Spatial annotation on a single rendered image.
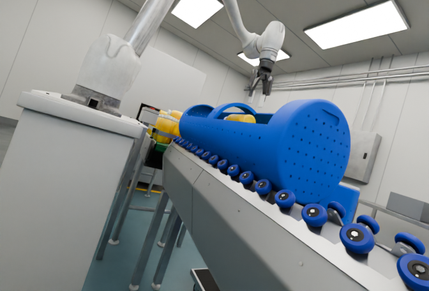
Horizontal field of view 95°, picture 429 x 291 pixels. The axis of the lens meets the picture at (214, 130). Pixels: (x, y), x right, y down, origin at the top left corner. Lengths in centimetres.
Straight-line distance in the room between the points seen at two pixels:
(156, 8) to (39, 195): 86
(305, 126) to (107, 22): 547
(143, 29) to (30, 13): 485
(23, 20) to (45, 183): 518
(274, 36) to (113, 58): 74
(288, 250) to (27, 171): 69
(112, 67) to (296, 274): 75
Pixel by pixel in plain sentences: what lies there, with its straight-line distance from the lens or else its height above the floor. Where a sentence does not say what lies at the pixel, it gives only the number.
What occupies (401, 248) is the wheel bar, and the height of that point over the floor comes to 95.
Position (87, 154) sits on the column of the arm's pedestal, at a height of 87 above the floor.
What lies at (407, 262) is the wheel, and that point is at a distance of 39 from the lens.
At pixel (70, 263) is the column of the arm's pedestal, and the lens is 88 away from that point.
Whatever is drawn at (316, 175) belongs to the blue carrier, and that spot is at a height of 103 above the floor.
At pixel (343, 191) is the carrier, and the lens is 106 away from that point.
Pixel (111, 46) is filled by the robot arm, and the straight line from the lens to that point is 81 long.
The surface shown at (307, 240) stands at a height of 92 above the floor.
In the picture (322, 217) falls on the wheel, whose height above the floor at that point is 97.
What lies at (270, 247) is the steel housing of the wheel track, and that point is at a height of 86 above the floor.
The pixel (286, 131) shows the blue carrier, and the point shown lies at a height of 111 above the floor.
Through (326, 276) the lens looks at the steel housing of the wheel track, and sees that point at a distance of 42.
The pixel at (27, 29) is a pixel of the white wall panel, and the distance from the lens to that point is 575.
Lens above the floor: 104
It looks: 3 degrees up
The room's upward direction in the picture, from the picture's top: 18 degrees clockwise
